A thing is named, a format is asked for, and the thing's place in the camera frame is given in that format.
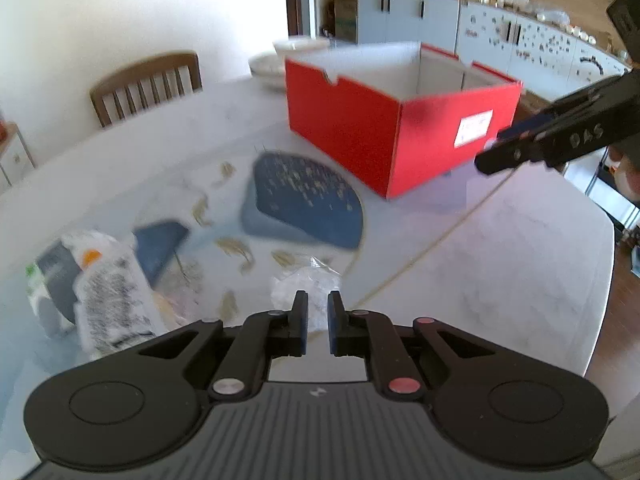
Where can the wooden slatted chair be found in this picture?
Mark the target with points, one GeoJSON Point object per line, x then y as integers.
{"type": "Point", "coordinates": [145, 72]}

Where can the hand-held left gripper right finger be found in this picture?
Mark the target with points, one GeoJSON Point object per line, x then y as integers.
{"type": "Point", "coordinates": [331, 330]}

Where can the cardboard box in cabinet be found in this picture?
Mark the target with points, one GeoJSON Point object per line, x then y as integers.
{"type": "Point", "coordinates": [345, 20]}

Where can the white printed plastic packet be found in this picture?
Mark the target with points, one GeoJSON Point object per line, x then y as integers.
{"type": "Point", "coordinates": [115, 300]}

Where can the white plastic bag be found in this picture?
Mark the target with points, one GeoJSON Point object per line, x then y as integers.
{"type": "Point", "coordinates": [310, 280]}

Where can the white marble desktop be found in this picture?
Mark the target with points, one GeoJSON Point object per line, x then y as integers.
{"type": "Point", "coordinates": [500, 260]}

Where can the person's right hand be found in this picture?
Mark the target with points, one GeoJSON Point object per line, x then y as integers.
{"type": "Point", "coordinates": [629, 177]}

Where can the grey white tissue pack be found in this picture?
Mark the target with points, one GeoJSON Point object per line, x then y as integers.
{"type": "Point", "coordinates": [60, 270]}

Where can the grey and wood cabinet unit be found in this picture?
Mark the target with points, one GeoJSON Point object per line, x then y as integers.
{"type": "Point", "coordinates": [400, 15]}

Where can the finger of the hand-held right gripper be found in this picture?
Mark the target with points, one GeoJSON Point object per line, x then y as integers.
{"type": "Point", "coordinates": [525, 127]}
{"type": "Point", "coordinates": [505, 156]}

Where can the red cardboard box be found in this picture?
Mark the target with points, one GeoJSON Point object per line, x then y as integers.
{"type": "Point", "coordinates": [350, 125]}

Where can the white side cabinet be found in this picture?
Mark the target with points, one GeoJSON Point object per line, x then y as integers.
{"type": "Point", "coordinates": [15, 155]}

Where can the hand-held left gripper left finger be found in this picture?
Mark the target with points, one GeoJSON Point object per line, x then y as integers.
{"type": "Point", "coordinates": [302, 330]}

